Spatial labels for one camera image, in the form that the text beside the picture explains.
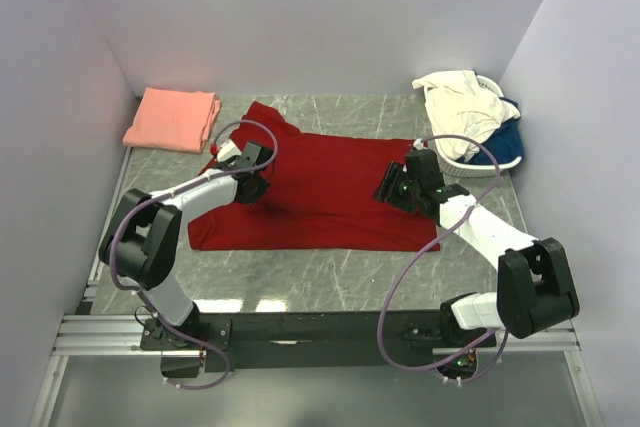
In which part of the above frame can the red t shirt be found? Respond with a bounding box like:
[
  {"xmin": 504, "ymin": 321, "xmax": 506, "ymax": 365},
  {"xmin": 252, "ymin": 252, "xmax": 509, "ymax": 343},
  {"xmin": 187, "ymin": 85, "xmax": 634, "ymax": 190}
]
[{"xmin": 188, "ymin": 102, "xmax": 437, "ymax": 252}]

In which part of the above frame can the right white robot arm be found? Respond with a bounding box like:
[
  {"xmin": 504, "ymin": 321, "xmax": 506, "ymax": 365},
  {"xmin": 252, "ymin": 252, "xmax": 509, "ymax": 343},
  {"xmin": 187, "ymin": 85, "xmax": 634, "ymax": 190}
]
[{"xmin": 374, "ymin": 149, "xmax": 580, "ymax": 346}]

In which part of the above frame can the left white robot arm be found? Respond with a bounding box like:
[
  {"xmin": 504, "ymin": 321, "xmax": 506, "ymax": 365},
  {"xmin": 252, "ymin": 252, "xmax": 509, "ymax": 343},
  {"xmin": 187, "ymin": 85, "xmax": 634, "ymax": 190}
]
[{"xmin": 99, "ymin": 142, "xmax": 277, "ymax": 349}]

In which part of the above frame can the white laundry basket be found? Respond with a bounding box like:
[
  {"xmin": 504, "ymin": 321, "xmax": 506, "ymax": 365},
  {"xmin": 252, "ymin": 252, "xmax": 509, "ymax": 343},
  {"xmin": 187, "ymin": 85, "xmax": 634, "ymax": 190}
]
[{"xmin": 412, "ymin": 70, "xmax": 524, "ymax": 177}]

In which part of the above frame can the white t shirt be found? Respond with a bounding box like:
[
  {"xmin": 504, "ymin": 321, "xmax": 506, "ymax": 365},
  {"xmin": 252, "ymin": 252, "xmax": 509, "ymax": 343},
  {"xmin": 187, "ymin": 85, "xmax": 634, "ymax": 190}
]
[{"xmin": 412, "ymin": 70, "xmax": 521, "ymax": 161}]

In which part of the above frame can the blue t shirt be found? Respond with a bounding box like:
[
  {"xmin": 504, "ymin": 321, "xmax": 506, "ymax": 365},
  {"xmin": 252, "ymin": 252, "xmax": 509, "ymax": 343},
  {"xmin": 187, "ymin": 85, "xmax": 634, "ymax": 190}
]
[{"xmin": 468, "ymin": 97, "xmax": 524, "ymax": 166}]

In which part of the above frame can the folded pink t shirt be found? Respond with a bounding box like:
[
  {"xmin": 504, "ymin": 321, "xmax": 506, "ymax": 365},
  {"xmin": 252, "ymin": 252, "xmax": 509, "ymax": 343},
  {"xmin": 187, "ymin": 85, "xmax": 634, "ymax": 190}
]
[{"xmin": 122, "ymin": 88, "xmax": 221, "ymax": 153}]

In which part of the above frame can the black base beam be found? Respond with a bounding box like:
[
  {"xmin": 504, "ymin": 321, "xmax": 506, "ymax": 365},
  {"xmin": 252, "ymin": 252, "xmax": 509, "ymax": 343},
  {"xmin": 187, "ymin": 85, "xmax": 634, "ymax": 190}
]
[{"xmin": 139, "ymin": 309, "xmax": 501, "ymax": 378}]

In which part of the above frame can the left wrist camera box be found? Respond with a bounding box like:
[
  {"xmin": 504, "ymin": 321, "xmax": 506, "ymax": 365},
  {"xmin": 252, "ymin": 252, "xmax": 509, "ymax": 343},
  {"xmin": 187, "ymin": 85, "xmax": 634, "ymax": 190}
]
[{"xmin": 210, "ymin": 139, "xmax": 241, "ymax": 162}]

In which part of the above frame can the aluminium rail frame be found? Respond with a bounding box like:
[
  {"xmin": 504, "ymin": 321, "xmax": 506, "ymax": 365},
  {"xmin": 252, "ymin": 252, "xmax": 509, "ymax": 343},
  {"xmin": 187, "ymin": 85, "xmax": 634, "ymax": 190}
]
[{"xmin": 29, "ymin": 95, "xmax": 606, "ymax": 427}]

